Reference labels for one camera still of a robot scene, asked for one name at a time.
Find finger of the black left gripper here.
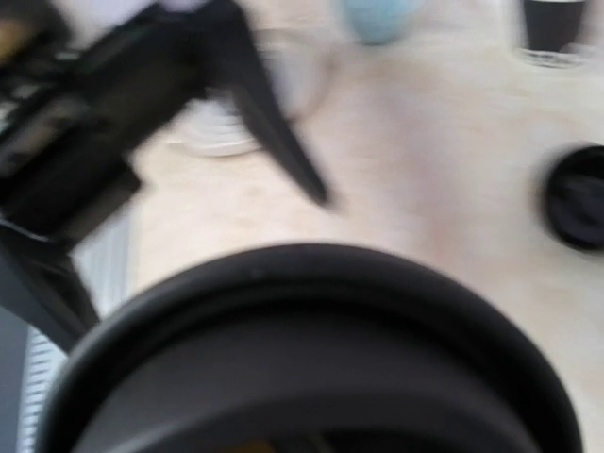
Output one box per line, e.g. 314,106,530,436
226,8,330,206

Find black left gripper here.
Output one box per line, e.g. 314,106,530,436
0,0,246,246

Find stack of black lids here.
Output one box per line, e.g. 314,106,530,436
539,143,603,254

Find blue glass cup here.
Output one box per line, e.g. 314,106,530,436
338,0,424,46

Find stack of paper cups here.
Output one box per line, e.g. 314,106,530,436
517,0,589,69

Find aluminium front rail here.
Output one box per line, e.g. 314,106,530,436
1,226,136,452

